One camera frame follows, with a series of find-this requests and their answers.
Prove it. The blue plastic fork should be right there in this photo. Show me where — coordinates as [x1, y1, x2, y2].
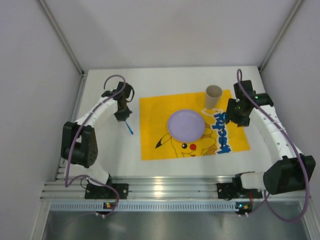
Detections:
[124, 121, 134, 135]

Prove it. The yellow Pikachu placemat cloth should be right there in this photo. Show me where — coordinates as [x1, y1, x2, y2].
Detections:
[139, 89, 251, 161]

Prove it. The lilac plastic plate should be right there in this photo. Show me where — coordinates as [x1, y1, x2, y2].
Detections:
[167, 109, 206, 143]

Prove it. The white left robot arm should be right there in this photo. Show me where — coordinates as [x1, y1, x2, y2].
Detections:
[60, 81, 135, 188]

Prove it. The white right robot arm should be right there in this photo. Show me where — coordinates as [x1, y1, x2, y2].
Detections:
[224, 80, 316, 195]

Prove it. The aluminium corner post left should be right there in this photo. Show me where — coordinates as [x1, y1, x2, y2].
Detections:
[37, 0, 85, 75]

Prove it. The aluminium corner post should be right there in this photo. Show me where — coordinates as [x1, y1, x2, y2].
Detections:
[37, 0, 85, 75]
[258, 0, 306, 74]

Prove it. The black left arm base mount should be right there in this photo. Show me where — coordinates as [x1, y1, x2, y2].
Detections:
[80, 178, 129, 200]

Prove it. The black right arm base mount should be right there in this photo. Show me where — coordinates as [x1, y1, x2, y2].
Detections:
[216, 183, 263, 201]

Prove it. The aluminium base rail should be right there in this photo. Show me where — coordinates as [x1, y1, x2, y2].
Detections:
[39, 174, 311, 201]

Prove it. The perforated white cable duct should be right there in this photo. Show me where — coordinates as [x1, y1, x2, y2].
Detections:
[50, 201, 252, 212]

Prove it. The aluminium corner post right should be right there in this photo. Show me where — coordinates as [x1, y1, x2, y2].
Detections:
[258, 0, 306, 74]

